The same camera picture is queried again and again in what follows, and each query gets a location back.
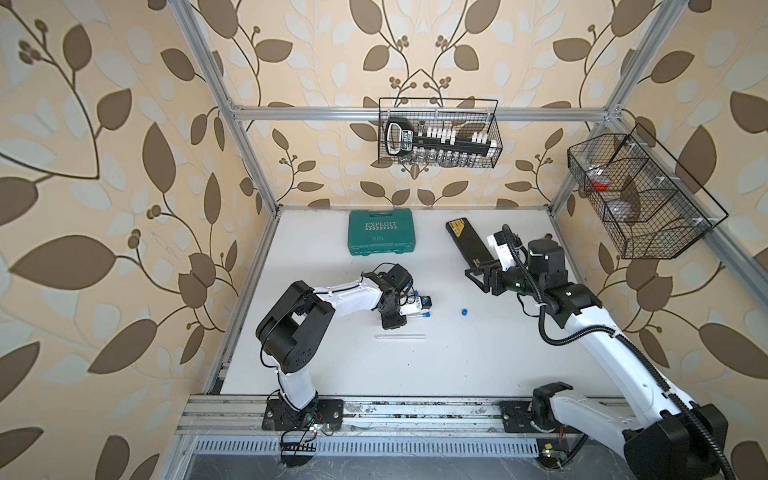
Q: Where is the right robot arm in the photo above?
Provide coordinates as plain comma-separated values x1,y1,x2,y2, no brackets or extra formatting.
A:
465,228,736,479

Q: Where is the black wire basket back wall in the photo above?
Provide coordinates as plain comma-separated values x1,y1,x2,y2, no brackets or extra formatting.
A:
378,96,503,169

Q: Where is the green plastic tool case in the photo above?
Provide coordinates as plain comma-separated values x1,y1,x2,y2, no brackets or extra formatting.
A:
347,208,416,256

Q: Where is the clear test tube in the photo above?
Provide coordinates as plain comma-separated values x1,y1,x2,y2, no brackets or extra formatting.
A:
374,333,426,341

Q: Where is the black socket holder rail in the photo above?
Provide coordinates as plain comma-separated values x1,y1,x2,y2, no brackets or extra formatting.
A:
379,116,503,158

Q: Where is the black corrugated cable conduit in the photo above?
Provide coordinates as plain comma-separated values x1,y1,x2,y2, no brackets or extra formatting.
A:
500,224,738,480

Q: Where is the black wire basket wall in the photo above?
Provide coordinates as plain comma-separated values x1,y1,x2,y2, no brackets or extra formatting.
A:
567,124,728,260
378,96,503,169

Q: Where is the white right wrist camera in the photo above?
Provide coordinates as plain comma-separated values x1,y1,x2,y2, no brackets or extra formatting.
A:
487,231,518,271

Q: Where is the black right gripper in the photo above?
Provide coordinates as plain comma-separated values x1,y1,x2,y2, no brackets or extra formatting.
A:
466,257,544,299

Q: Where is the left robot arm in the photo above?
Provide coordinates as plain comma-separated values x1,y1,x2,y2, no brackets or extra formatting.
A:
255,263,432,430

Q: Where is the aluminium frame post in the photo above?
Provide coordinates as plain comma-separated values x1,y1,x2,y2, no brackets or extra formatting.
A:
169,0,280,218

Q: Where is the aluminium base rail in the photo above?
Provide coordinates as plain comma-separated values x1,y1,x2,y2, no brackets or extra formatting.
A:
173,394,673,460

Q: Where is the black wire basket right wall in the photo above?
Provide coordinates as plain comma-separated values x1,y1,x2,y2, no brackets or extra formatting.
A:
567,124,728,260

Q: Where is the black tool case yellow label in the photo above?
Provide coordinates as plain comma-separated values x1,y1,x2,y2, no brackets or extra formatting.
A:
445,217,494,268

